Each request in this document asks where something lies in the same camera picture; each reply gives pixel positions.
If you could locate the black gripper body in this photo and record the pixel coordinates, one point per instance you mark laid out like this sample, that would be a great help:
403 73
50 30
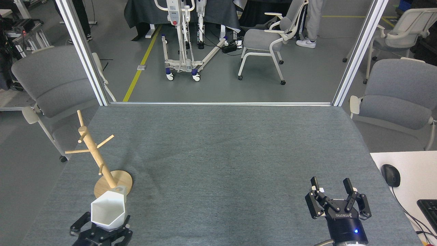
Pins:
99 239
344 229

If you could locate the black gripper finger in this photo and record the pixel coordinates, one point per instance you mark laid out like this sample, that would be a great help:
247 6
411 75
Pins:
314 205
82 227
363 205
124 235

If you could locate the white hexagonal cup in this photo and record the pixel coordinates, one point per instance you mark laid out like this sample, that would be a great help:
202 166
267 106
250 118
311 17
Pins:
107 212

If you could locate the wooden cup rack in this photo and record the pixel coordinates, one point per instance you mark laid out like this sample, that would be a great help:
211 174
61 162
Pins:
102 167

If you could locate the metal equipment rack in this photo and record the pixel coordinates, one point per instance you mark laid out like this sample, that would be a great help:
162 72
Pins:
30 36

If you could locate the black computer mouse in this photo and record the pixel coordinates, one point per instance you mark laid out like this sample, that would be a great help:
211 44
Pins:
391 175

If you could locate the white desk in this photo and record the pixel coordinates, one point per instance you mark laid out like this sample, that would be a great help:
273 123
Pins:
416 171

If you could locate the black keyboard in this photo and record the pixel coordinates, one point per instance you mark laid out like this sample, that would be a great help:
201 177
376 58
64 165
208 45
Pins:
429 212

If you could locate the grey chair with white armrest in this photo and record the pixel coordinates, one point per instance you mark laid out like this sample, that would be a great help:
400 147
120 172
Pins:
399 95

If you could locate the grey chair with wheels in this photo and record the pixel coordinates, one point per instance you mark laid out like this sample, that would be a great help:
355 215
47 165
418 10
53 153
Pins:
58 82

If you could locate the black power strip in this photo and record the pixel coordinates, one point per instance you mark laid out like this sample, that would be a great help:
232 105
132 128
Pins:
229 48

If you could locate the white stand on wheels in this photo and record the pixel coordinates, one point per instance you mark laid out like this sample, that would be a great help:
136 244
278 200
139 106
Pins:
181 63

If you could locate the person with white shoes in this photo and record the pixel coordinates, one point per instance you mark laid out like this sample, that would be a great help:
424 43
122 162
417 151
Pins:
312 20

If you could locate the person in dark trousers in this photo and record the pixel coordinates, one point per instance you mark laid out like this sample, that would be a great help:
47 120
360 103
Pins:
83 17

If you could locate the table with dark cloth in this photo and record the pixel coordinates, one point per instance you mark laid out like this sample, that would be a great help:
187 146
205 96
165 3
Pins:
143 12

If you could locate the silver table edge rail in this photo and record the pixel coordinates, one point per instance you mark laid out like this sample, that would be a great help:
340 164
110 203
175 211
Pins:
222 103

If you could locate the silver post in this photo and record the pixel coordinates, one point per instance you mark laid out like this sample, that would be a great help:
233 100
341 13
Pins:
82 51
358 51

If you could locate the grey chair with white frame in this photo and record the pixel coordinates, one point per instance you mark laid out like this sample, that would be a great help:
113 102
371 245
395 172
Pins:
409 24
263 39

